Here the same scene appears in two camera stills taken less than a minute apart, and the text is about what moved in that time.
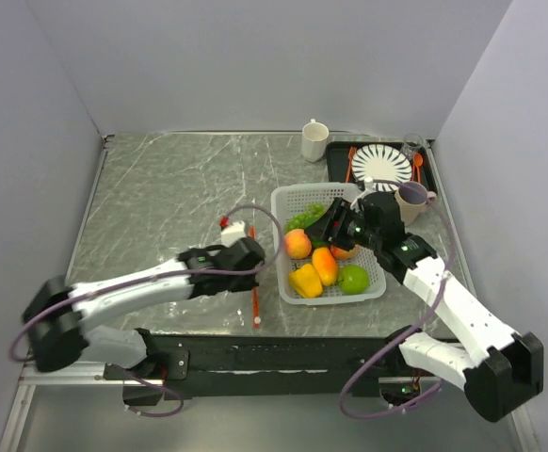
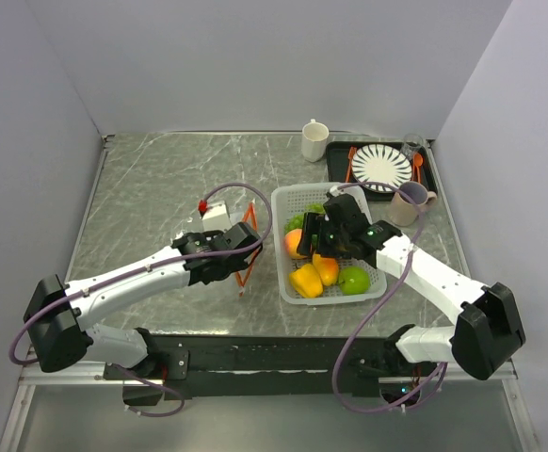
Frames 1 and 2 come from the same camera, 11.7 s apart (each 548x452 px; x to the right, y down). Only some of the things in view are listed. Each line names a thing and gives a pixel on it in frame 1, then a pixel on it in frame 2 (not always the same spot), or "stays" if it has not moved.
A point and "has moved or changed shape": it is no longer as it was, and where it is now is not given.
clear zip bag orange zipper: x=229 y=311 has moved or changed shape
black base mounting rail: x=216 y=365 stays
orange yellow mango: x=326 y=265 stays
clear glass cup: x=411 y=144 stays
